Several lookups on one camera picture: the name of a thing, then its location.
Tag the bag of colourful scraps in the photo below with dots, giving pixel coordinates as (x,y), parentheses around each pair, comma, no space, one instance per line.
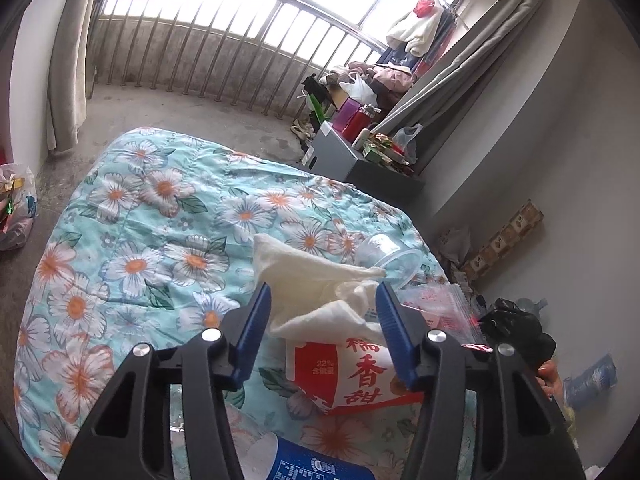
(17,205)

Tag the beige slippers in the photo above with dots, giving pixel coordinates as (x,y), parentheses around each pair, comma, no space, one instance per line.
(302,130)

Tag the clear red print zip bag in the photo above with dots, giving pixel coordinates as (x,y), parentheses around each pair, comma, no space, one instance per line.
(440,310)

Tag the clear water jug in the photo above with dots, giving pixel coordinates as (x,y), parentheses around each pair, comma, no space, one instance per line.
(590,377)

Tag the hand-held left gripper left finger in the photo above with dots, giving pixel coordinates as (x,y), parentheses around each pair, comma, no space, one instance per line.
(252,330)

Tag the white plastic bag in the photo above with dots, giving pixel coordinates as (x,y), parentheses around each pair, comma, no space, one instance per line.
(456,245)
(407,142)
(357,90)

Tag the blue label plastic bottle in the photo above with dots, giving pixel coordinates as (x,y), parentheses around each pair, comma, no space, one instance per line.
(320,465)

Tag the pink cup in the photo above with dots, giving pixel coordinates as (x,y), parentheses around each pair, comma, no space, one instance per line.
(346,112)

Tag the red bottle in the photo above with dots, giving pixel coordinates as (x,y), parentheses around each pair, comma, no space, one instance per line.
(357,125)

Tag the pile of clothes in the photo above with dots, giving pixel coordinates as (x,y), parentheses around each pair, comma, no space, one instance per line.
(385,77)

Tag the white cloth bag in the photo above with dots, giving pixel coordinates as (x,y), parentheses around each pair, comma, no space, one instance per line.
(300,270)

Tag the floral turquoise blanket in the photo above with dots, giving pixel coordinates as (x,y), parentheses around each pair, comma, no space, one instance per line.
(150,240)

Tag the small white bottle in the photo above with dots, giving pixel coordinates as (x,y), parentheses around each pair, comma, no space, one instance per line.
(360,140)

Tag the pile of small boxes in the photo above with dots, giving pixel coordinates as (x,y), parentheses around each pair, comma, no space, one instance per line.
(385,152)

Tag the tall patterned cardboard box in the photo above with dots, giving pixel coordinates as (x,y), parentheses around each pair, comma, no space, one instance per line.
(505,240)

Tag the grey curtain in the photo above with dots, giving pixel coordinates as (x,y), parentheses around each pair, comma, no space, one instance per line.
(460,55)
(75,60)

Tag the clear plastic cup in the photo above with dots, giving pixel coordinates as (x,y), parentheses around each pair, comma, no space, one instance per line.
(385,255)

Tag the grey cabinet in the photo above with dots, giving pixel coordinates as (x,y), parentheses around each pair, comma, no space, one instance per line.
(350,165)

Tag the red white snack bag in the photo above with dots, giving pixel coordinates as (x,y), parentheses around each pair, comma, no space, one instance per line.
(350,375)

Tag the white hanging sweater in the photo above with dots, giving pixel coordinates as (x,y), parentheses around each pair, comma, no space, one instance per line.
(412,32)

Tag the black and green tool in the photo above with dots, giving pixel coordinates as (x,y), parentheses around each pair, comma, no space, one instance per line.
(315,92)

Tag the person's right hand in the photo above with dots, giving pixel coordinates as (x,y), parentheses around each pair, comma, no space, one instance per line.
(551,380)

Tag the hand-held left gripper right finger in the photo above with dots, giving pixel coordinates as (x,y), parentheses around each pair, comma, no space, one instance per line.
(395,335)

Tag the metal railing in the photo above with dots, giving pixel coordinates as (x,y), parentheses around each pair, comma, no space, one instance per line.
(225,60)

